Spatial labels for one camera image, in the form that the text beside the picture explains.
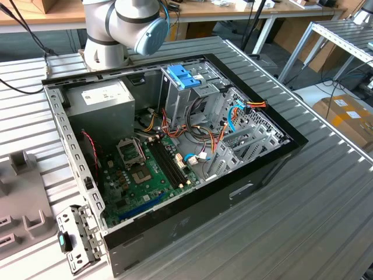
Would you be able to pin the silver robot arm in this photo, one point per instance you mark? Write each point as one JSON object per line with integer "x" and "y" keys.
{"x": 116, "y": 23}

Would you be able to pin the grey metal disk bay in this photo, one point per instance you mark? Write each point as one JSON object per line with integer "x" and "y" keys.
{"x": 233, "y": 157}

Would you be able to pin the black RAM slot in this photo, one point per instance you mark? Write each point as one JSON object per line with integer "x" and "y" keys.
{"x": 171, "y": 161}
{"x": 162, "y": 164}

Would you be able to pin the grey drive cage blue latch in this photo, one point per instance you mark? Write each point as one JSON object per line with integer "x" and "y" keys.
{"x": 180, "y": 99}

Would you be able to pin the CPU socket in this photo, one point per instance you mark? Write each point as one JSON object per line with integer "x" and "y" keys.
{"x": 141, "y": 175}

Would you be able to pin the blue expansion slot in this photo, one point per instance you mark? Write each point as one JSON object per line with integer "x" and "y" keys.
{"x": 142, "y": 206}

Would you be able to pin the open black PC case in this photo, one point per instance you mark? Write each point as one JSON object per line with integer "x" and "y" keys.
{"x": 189, "y": 221}

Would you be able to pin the grey power supply unit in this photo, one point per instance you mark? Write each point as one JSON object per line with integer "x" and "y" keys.
{"x": 102, "y": 116}

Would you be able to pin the green motherboard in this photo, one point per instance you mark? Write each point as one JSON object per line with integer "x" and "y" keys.
{"x": 112, "y": 186}

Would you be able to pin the small brown cardboard box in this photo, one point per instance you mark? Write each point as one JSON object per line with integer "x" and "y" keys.
{"x": 201, "y": 30}

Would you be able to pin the long wooden desk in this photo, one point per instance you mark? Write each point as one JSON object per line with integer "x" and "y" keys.
{"x": 209, "y": 11}

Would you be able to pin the black tripod stand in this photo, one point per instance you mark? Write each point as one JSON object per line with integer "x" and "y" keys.
{"x": 253, "y": 27}

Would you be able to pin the large brown cardboard box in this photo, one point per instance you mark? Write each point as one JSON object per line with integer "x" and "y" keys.
{"x": 291, "y": 38}

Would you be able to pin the cardboard box white labels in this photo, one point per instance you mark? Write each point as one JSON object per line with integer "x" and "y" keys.
{"x": 349, "y": 122}

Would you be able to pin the grey parts rack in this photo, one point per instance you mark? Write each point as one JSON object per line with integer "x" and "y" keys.
{"x": 26, "y": 192}

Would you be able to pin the metal slat side table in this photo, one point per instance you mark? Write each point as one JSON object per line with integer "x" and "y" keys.
{"x": 335, "y": 32}

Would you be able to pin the wooden box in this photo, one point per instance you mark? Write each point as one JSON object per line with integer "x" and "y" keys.
{"x": 43, "y": 6}

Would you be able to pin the metal card retention bracket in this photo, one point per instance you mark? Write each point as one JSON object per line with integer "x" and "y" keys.
{"x": 84, "y": 233}

